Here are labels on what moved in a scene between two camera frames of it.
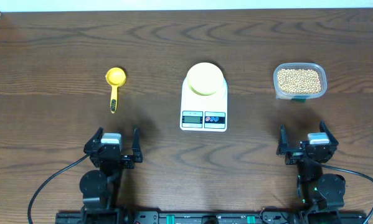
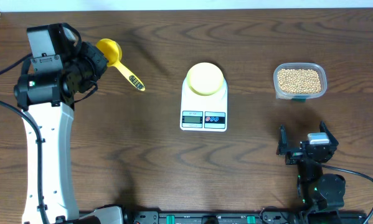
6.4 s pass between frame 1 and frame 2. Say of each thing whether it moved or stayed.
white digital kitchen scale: stayed
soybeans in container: stayed
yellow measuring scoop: moved
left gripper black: moved
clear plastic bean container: stayed
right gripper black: stayed
